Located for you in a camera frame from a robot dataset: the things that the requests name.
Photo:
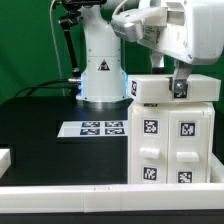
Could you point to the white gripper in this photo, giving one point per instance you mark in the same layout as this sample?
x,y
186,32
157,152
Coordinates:
x,y
192,35

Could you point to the white cabinet top block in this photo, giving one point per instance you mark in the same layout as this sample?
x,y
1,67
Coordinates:
x,y
164,89

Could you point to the white door panel with knob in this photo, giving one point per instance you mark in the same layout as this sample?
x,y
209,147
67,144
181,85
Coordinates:
x,y
189,146

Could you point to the white cabinet body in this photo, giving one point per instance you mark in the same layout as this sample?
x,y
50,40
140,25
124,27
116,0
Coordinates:
x,y
175,107

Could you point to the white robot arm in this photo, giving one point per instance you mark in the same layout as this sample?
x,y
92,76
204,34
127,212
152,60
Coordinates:
x,y
103,80

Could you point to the white right fence bar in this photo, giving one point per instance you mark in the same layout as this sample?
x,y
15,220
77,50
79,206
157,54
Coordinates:
x,y
217,170

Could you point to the white fence bar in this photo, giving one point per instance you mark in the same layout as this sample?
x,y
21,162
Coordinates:
x,y
217,170
111,198

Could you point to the white front fence bar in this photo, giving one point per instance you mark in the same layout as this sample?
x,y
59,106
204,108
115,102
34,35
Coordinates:
x,y
111,198

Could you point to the white left fence block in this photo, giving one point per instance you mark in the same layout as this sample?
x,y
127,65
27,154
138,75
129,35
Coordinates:
x,y
5,161

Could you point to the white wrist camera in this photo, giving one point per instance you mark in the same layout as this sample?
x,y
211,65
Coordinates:
x,y
128,25

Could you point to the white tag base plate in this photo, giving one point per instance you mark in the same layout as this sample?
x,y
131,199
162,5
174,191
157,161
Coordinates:
x,y
76,129

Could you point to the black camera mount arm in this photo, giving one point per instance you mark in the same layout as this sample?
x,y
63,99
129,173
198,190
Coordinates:
x,y
73,15

